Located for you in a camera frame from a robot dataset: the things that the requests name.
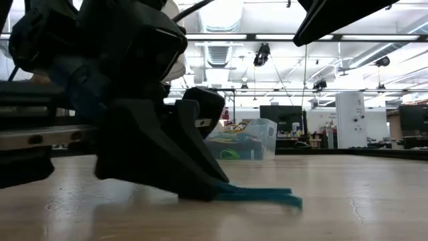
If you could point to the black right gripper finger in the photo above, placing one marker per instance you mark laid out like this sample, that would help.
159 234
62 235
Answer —
334 16

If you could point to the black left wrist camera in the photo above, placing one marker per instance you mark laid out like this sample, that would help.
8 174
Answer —
150 47

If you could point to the white cabinet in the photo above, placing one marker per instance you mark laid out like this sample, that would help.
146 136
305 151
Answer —
351 117

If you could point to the clear plastic bin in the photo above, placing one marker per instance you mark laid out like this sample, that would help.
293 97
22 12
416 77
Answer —
267 147

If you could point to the white shade silver table lamp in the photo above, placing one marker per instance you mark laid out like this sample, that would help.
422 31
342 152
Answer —
177 68

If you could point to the black ceiling-hung device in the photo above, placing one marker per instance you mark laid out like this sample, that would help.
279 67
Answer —
319 85
261 55
382 61

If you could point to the large wide black rubber band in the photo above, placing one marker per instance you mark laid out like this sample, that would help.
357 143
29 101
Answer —
247 152

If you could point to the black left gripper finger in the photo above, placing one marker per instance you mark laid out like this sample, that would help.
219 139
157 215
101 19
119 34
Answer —
143 150
194 124

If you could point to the long teal rubber band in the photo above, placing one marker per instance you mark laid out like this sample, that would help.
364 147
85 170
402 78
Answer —
261 194

